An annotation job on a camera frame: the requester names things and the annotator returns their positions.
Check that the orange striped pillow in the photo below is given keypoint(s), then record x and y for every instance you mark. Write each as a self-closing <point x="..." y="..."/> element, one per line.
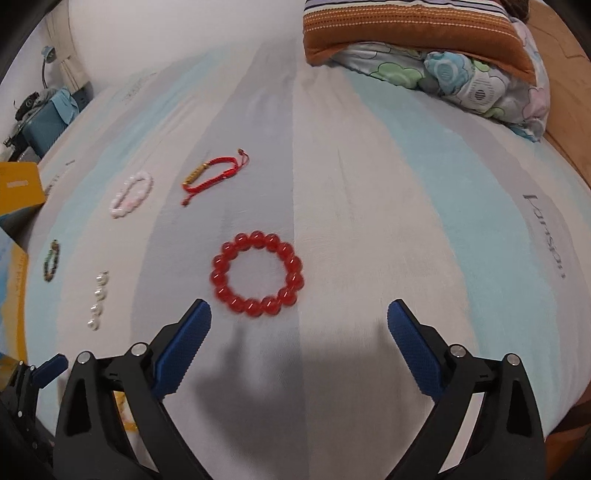
<point x="406" y="32"/>

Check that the blue storage case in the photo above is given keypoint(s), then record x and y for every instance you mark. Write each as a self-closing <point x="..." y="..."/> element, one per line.
<point x="44" y="122"/>

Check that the yellow cardboard box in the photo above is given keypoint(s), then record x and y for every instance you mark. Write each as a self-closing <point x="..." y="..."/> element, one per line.
<point x="18" y="187"/>

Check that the cream curtain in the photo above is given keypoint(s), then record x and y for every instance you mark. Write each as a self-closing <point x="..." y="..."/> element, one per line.
<point x="69" y="60"/>

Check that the small yellow item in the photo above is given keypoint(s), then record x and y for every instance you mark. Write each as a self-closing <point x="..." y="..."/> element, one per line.
<point x="124" y="413"/>

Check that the wooden bed frame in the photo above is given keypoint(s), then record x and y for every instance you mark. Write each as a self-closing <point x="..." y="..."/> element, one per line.
<point x="565" y="83"/>

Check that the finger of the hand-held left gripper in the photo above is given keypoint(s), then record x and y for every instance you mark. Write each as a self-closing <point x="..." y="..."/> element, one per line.
<point x="50" y="368"/>

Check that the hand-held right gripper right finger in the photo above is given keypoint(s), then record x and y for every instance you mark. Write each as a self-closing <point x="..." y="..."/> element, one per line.
<point x="415" y="350"/>

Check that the yellow and blue box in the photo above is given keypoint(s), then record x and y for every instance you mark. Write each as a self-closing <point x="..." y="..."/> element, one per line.
<point x="16" y="295"/>

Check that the striped bed sheet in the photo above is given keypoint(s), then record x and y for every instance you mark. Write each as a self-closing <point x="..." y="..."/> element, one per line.
<point x="369" y="207"/>

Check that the floral quilt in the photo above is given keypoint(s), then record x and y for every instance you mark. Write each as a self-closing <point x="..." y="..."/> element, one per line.
<point x="466" y="85"/>

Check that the blue desk lamp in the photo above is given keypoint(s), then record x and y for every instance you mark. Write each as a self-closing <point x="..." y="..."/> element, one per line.
<point x="46" y="60"/>

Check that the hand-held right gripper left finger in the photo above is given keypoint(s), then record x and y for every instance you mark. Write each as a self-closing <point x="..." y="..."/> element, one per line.
<point x="182" y="344"/>

